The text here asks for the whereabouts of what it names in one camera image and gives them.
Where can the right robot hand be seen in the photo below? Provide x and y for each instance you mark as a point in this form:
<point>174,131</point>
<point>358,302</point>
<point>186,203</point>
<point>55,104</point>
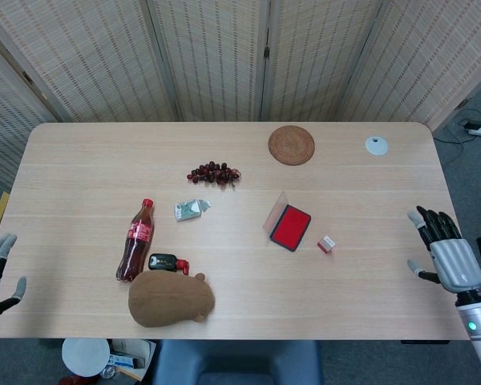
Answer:
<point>457,264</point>

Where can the white label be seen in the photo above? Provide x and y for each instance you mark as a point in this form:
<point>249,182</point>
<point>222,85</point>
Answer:
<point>326,245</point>

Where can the red ink pad clear lid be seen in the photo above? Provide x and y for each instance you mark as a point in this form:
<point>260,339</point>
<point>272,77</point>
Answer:
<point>290,228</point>

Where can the white round plate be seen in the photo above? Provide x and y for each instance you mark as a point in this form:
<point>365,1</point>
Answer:
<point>84,357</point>

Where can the cola bottle red cap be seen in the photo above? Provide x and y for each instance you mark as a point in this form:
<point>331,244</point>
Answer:
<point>138,240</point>

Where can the cardboard box with clutter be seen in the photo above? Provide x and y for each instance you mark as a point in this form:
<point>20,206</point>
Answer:
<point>132,357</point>

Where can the black device red clip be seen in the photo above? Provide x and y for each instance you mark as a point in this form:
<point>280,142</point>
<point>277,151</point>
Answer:
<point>164,262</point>

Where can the brown plush toy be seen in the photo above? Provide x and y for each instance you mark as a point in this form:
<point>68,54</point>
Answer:
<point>168,301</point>

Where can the round woven coaster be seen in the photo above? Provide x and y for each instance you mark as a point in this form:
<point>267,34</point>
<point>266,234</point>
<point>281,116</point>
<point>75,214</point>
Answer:
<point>292,144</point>

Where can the green white tissue packet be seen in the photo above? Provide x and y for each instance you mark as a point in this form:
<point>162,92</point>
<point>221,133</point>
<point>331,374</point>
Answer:
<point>188,210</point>

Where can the dark blue chair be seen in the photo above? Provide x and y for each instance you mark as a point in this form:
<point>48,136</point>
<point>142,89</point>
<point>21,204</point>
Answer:
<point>236,363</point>

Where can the dark red grape bunch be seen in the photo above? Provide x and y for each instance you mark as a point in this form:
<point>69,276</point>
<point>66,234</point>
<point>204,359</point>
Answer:
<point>214,173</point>

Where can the woven folding screen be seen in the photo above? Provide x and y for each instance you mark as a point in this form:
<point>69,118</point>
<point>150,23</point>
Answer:
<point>224,60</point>

